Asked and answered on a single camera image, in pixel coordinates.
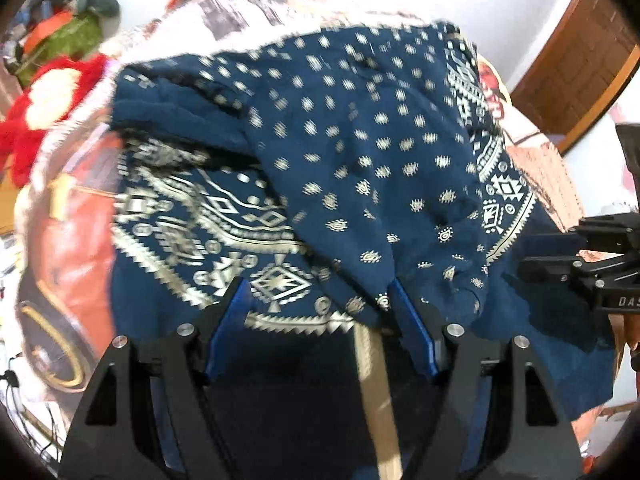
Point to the green patterned box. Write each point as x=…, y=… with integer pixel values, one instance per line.
x=65, y=42

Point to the orange box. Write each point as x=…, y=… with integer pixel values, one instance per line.
x=47, y=27

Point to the red plush toy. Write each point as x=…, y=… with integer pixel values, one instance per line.
x=35, y=110

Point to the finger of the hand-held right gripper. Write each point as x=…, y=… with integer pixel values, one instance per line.
x=550, y=266
x=597, y=227

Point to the printed blanket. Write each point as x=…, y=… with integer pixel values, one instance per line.
x=70, y=240

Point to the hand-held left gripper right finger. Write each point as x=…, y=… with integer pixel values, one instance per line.
x=414, y=327

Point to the grey pillow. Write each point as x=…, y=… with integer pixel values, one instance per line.
x=95, y=0

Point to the navy patterned garment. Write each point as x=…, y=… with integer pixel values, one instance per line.
x=360, y=160

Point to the brown wooden door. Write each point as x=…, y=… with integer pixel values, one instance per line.
x=580, y=75

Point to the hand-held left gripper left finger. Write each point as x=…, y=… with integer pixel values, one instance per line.
x=226, y=330

